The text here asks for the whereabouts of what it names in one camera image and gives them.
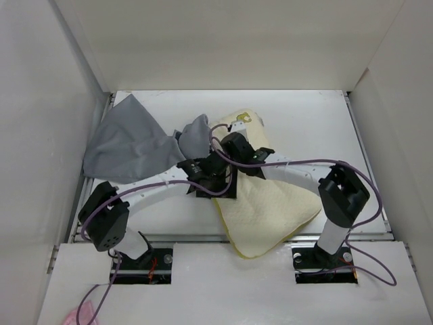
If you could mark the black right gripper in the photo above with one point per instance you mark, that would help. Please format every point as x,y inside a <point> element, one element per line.
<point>246,140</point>

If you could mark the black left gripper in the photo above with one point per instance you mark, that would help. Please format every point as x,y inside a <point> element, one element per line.
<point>229,194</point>

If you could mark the cream quilted pillow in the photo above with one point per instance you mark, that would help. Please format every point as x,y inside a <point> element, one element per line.
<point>264,214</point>

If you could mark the grey fabric pillowcase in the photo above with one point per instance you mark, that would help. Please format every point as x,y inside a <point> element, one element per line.
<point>130,145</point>

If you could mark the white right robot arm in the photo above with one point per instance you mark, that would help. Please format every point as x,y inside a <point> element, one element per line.
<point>343,195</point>

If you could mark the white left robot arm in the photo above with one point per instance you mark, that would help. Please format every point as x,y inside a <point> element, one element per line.
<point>105,215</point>

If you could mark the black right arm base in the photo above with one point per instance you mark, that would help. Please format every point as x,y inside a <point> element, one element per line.
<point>313,266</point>

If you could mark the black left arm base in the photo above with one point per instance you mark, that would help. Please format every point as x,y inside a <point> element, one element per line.
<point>155,271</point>

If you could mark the pink cloth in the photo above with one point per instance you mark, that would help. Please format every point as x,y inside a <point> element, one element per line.
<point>82,315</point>

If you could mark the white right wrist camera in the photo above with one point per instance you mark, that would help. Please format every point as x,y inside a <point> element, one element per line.
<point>238,127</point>

